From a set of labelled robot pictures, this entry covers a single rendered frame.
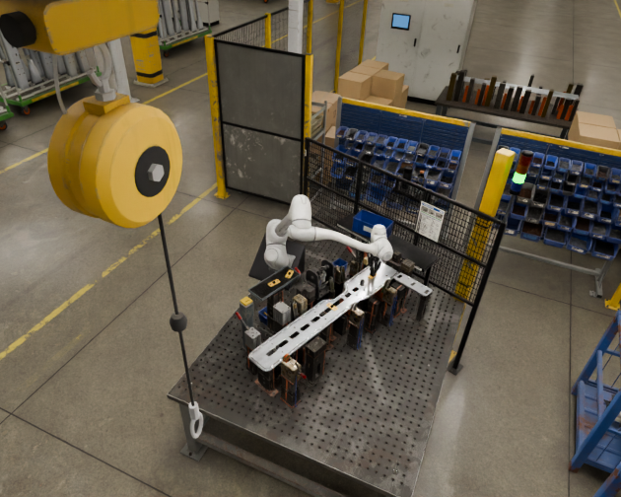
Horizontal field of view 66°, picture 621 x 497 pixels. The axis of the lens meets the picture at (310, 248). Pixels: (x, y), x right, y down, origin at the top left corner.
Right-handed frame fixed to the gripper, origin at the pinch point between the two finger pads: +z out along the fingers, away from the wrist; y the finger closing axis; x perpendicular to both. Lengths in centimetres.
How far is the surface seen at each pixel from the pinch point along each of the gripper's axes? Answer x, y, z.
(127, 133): -219, 105, -207
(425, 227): 55, 8, -18
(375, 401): -67, 58, 37
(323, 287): -34.2, -18.8, 6.3
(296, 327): -79, -4, 5
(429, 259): 46, 21, 2
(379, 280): 0.2, 6.1, 5.0
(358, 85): 337, -284, 3
